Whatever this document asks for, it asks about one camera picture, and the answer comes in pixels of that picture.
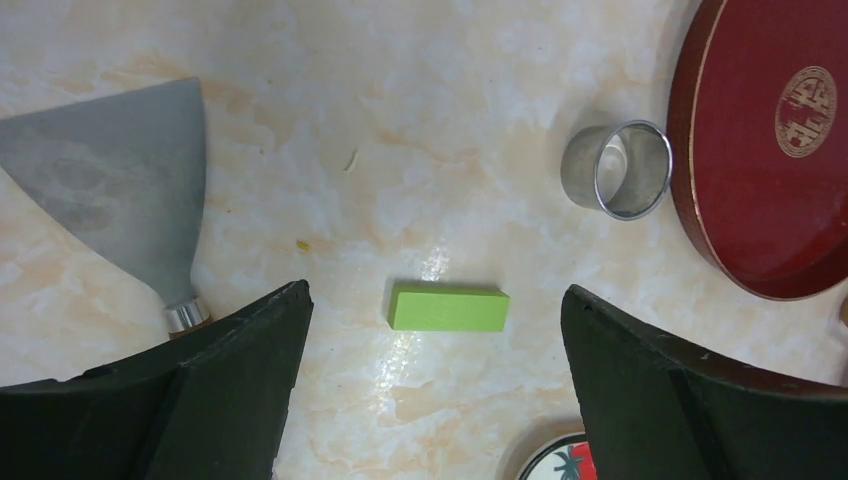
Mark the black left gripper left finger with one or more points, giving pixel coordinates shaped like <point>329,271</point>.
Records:
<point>211,404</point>

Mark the wooden dough roller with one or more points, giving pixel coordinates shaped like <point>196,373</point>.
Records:
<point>843,312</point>

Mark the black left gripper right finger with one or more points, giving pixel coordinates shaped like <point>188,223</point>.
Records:
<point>657,406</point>

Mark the metal dough scraper wooden handle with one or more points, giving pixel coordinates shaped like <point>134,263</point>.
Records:
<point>126,176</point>

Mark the strawberry print rectangular tray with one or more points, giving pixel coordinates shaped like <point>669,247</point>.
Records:
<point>567,457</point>

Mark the red round lacquer plate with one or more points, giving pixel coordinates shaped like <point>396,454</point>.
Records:
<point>757,120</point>

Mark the green rectangular block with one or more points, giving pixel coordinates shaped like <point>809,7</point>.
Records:
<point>436,307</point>

